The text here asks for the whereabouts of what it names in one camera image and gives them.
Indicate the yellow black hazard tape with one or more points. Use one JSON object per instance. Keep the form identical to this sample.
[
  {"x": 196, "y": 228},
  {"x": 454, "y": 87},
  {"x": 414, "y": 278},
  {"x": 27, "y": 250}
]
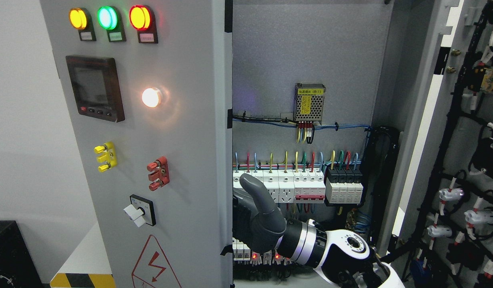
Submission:
[{"x": 82, "y": 280}]

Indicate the black digital power meter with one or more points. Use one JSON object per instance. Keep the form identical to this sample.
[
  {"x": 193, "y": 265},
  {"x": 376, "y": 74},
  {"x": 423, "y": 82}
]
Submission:
[{"x": 96, "y": 87}]

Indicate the yellow terminal post block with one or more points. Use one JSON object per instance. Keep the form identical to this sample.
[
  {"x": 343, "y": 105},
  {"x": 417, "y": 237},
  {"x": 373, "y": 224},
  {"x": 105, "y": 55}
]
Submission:
[{"x": 106, "y": 154}]

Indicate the white socket breaker row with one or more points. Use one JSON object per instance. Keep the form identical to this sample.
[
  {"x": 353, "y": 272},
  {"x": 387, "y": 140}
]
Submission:
[{"x": 290, "y": 186}]

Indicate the red terminal post block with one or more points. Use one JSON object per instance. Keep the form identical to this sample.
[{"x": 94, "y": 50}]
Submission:
[{"x": 159, "y": 176}]

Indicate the black surge protector block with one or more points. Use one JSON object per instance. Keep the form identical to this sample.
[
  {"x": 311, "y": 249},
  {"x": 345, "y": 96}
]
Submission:
[{"x": 343, "y": 187}]

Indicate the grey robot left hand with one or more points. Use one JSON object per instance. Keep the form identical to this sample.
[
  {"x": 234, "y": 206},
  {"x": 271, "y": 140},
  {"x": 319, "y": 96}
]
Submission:
[{"x": 256, "y": 219}]

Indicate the metal mesh power supply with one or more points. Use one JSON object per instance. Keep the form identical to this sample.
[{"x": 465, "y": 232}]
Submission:
[{"x": 309, "y": 102}]

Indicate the red indicator lamp left door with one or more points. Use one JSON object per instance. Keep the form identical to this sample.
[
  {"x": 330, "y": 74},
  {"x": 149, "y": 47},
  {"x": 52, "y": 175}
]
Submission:
[{"x": 141, "y": 17}]

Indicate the grey cabinet door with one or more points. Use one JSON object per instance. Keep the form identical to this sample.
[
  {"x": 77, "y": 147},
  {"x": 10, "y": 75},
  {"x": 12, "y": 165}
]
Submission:
[
  {"x": 436, "y": 90},
  {"x": 186, "y": 53}
]

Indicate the brass terminal bar right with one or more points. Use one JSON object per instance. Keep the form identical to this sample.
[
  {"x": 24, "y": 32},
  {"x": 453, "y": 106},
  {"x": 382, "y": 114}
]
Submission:
[{"x": 351, "y": 222}]

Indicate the lower relay terminal row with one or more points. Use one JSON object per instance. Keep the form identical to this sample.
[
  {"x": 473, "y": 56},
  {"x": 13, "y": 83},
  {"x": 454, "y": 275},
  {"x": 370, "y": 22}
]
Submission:
[{"x": 242, "y": 254}]

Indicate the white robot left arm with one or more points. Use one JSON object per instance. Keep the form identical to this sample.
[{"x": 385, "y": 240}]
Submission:
[{"x": 341, "y": 257}]

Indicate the red electric hazard warning sticker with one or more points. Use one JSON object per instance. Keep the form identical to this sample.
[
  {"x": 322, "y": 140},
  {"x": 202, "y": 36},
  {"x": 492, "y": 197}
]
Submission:
[{"x": 152, "y": 269}]

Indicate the yellow indicator lamp left door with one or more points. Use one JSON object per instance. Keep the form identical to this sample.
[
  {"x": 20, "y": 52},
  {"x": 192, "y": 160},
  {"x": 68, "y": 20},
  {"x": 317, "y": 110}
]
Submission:
[{"x": 78, "y": 18}]

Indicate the green indicator lamp left door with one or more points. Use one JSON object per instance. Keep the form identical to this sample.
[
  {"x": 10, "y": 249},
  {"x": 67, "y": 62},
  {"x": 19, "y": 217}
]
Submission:
[{"x": 107, "y": 17}]

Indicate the white glowing indicator lamp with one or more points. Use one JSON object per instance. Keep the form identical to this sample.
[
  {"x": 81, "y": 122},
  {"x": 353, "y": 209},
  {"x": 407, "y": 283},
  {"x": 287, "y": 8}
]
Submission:
[{"x": 152, "y": 97}]

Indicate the white rotary selector switch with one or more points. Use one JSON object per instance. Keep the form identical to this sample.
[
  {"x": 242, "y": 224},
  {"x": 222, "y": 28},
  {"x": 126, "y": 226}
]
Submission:
[{"x": 140, "y": 211}]

